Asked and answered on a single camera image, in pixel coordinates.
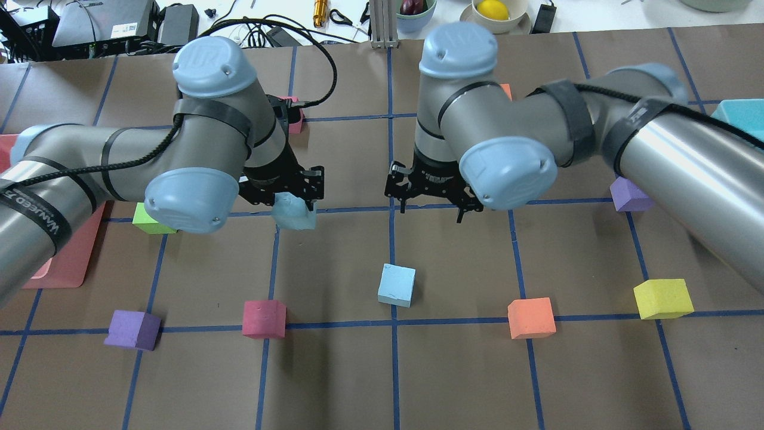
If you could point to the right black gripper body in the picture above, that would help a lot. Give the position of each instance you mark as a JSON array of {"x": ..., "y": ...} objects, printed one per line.
[{"x": 434, "y": 177}]

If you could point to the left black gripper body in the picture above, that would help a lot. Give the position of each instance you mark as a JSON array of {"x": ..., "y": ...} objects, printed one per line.
[{"x": 267, "y": 177}]

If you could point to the light blue block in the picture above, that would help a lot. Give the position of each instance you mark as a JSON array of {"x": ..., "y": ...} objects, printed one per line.
[{"x": 396, "y": 285}]

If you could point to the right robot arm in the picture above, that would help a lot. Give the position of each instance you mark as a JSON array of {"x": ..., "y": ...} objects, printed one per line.
[{"x": 478, "y": 149}]

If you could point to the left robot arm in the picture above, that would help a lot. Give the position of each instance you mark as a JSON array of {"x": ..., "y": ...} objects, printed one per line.
[{"x": 228, "y": 140}]

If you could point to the pink block left near desk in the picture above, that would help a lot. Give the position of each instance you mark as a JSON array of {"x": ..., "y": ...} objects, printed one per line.
[{"x": 294, "y": 114}]

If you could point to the orange block near desk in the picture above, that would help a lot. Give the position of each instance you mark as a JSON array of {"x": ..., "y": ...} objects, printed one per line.
[{"x": 507, "y": 90}]

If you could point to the green block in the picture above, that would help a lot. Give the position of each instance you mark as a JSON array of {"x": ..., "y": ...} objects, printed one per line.
[{"x": 142, "y": 220}]

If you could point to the orange block near base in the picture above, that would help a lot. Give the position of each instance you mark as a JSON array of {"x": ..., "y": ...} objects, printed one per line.
[{"x": 531, "y": 318}]

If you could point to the dark pink block near base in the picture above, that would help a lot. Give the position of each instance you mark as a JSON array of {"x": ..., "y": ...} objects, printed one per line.
[{"x": 264, "y": 319}]

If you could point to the blue bowl with fruit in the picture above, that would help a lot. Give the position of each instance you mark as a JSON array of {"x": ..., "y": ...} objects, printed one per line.
[{"x": 412, "y": 16}]

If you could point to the purple block right side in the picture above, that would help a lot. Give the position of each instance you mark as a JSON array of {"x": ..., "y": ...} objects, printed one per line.
[{"x": 627, "y": 197}]

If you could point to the purple block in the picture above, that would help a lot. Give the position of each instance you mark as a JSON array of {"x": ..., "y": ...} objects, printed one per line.
[
  {"x": 133, "y": 330},
  {"x": 627, "y": 197}
]

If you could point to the black power brick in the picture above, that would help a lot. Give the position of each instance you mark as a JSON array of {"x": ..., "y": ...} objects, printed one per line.
[{"x": 179, "y": 25}]

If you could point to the beige bowl with lemon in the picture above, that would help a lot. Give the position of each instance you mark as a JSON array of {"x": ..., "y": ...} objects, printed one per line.
[{"x": 519, "y": 23}]

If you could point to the yellow lemon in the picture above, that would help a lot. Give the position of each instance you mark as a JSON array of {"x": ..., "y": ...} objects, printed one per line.
[{"x": 494, "y": 10}]

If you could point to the yellow tool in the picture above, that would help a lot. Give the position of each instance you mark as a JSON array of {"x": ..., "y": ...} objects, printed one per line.
[{"x": 320, "y": 13}]

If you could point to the scissors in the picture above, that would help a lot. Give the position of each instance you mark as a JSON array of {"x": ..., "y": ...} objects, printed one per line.
[{"x": 335, "y": 16}]

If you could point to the purple block left side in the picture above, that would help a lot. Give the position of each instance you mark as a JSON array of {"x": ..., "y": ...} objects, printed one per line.
[{"x": 133, "y": 330}]

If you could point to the black power adapter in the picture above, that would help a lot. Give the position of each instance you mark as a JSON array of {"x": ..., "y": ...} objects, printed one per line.
[{"x": 545, "y": 18}]

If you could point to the pink plastic tray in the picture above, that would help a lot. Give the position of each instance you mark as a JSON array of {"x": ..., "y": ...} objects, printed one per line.
[{"x": 65, "y": 251}]

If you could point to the yellow block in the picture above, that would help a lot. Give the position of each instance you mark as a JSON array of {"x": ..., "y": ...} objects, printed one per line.
[{"x": 663, "y": 299}]

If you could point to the black computer box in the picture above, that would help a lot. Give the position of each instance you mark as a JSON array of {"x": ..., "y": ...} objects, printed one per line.
[{"x": 105, "y": 22}]

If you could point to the cyan plastic tray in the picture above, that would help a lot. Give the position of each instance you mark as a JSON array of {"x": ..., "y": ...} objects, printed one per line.
[{"x": 747, "y": 115}]

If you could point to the aluminium frame post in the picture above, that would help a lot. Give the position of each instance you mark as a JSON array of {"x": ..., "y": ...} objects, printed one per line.
[{"x": 383, "y": 24}]

